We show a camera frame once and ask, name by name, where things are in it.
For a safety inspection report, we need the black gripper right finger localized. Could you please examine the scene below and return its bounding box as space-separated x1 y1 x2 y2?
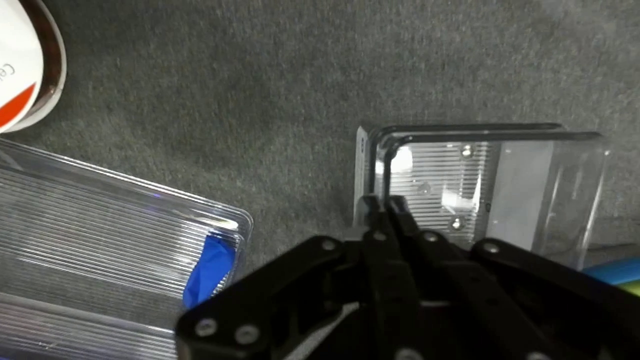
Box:
388 195 640 360

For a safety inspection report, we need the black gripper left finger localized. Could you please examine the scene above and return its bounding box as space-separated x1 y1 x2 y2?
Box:
174 195 403 360

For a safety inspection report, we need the narrow clear plastic container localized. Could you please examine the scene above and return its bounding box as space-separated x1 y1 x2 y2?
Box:
0 136 257 319

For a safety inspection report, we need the grey tablecloth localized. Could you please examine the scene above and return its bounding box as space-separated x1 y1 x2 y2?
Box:
0 0 640 360

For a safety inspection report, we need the red and white ribbon spool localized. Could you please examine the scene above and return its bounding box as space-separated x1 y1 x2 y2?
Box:
0 0 68 135

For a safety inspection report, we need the clear plastic bin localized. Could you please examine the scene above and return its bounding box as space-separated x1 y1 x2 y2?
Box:
0 292 183 360

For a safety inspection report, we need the small blue plastic piece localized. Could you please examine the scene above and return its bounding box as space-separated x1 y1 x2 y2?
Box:
183 232 241 312

